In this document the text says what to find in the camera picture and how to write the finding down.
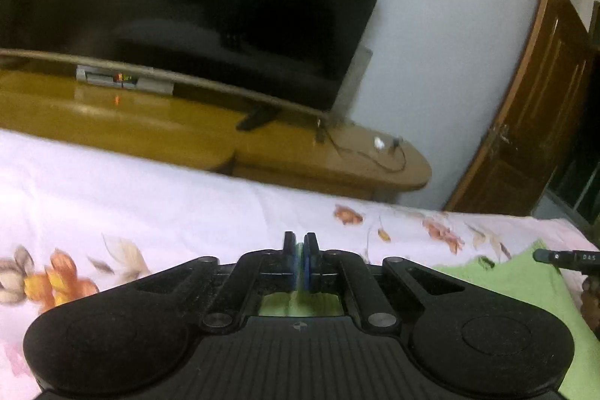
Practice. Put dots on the brown wooden door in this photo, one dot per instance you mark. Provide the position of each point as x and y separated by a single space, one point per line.
539 109

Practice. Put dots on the wooden television stand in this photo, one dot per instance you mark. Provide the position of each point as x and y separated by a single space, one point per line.
140 123

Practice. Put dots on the silver set-top box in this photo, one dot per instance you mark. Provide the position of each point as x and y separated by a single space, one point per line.
124 79

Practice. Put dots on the small white object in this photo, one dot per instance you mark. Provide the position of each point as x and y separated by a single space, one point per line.
378 142

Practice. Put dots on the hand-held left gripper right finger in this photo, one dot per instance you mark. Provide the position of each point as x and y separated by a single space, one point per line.
309 262

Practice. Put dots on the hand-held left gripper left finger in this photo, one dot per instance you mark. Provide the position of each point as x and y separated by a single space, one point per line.
290 262

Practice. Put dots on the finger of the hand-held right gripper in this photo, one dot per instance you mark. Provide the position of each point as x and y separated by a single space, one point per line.
567 260

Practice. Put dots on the green ribbed sweater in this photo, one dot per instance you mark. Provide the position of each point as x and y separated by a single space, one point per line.
515 287

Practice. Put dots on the floral pink bedsheet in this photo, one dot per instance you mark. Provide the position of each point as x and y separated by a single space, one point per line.
140 203

